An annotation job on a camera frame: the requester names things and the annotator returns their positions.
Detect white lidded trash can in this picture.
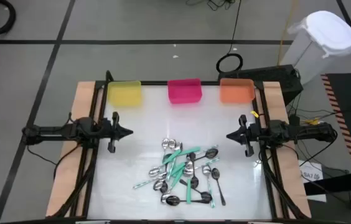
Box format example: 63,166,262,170
279,10,351,85

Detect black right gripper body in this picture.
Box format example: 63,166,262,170
238,114,269,158

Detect black coiled hanging cable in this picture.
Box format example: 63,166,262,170
215,0,244,74

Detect yellow plastic bin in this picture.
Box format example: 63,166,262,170
106,80,142,107

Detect pink plastic bin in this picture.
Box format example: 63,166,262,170
167,77,203,105

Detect yellow hanging cable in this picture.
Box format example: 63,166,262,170
276,0,298,67

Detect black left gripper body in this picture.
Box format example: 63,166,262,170
99,111,122,154

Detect black tangled floor cable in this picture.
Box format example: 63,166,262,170
185,0,236,12

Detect white paper label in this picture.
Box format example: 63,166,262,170
299,160,327,203

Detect orange plastic bin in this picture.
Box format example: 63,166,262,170
219,78,256,104

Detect black computer case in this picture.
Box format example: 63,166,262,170
218,64,304,98

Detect black hazard-striped floor mat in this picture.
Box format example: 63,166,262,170
320,73,351,172

